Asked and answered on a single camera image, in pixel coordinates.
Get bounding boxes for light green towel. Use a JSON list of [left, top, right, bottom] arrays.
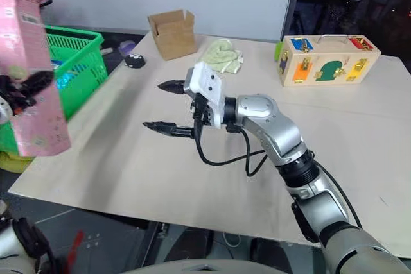
[[200, 39, 245, 76]]

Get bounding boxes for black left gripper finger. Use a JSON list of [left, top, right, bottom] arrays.
[[23, 70, 55, 96]]

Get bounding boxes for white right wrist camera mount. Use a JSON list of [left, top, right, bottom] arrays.
[[188, 61, 227, 129]]

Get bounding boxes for silver robot torso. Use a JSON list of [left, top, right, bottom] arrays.
[[127, 256, 326, 274]]

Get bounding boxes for white cable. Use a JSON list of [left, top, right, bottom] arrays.
[[222, 233, 242, 248]]

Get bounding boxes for pink cardboard box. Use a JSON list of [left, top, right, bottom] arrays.
[[0, 0, 72, 158]]

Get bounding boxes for black plush toy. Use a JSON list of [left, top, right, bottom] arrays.
[[124, 53, 147, 70]]

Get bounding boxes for black right forearm cable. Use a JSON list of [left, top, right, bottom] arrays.
[[316, 163, 363, 228]]

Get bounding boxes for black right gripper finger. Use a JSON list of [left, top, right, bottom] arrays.
[[157, 79, 186, 95], [142, 121, 196, 140]]

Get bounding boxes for yellow-green plastic crate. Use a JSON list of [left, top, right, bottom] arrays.
[[0, 150, 35, 174]]

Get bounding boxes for blue packet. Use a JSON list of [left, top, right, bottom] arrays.
[[53, 58, 87, 90]]

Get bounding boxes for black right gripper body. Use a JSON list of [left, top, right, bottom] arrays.
[[189, 92, 214, 129]]

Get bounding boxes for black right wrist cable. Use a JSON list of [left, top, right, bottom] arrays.
[[192, 116, 267, 178]]

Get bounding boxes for wooden latch puzzle box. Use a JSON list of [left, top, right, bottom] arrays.
[[274, 33, 383, 88]]

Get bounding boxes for green plastic basket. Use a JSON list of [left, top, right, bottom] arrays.
[[0, 25, 109, 153]]

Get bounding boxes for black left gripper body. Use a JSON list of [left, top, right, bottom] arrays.
[[0, 74, 37, 116]]

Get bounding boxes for purple small item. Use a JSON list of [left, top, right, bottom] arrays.
[[118, 40, 138, 58]]

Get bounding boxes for open brown cardboard box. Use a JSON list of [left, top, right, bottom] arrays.
[[147, 8, 198, 62]]

